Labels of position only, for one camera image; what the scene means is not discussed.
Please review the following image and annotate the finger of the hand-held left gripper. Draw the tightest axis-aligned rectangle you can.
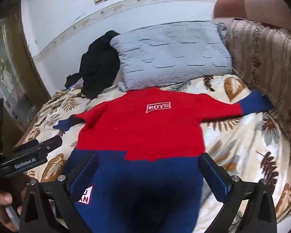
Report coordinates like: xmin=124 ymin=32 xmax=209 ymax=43
xmin=13 ymin=135 xmax=63 ymax=154

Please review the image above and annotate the wooden door with glass panel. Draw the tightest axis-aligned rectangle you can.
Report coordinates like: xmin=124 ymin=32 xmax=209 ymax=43
xmin=0 ymin=0 xmax=51 ymax=136

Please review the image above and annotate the red and blue sweater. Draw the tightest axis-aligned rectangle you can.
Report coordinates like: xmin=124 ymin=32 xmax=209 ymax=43
xmin=52 ymin=86 xmax=274 ymax=233

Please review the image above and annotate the leaf print blanket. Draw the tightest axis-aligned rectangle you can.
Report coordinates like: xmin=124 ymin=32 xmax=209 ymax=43
xmin=14 ymin=74 xmax=291 ymax=233

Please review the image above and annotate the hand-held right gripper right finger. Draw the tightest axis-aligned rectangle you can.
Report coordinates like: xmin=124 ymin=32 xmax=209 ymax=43
xmin=198 ymin=152 xmax=277 ymax=233

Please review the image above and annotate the brown and pink bolster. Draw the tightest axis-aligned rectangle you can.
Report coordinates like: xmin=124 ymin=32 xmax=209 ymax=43
xmin=213 ymin=0 xmax=291 ymax=33

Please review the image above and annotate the grey quilted pillow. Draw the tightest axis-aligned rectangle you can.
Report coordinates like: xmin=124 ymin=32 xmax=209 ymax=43
xmin=110 ymin=21 xmax=233 ymax=91

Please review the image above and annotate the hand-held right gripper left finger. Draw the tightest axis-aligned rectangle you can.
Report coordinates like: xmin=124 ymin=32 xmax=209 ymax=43
xmin=19 ymin=152 xmax=100 ymax=233

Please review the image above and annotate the striped patterned pillow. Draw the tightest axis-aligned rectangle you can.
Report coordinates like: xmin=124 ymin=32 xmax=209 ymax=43
xmin=223 ymin=19 xmax=291 ymax=165

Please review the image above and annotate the black clothing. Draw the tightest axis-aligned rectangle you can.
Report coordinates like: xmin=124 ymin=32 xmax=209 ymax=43
xmin=64 ymin=30 xmax=123 ymax=100

